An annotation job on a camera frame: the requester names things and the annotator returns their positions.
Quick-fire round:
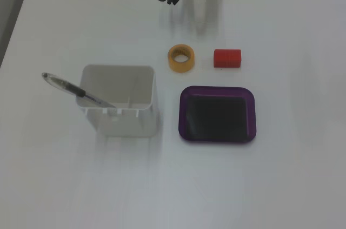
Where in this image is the clear black ballpoint pen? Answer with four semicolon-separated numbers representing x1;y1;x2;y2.
41;72;117;108

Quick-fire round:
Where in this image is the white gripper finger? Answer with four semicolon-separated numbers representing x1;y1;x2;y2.
187;0;215;24

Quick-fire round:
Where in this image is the red rectangular block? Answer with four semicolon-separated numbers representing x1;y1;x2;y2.
213;48;242;68

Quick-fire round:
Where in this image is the white plastic pen holder box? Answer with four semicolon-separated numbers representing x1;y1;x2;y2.
75;63;159;138

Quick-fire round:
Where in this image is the yellow masking tape roll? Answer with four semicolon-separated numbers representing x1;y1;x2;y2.
167;44;196;74

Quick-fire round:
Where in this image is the purple metal tray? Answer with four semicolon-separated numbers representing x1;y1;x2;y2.
177;85;257;147

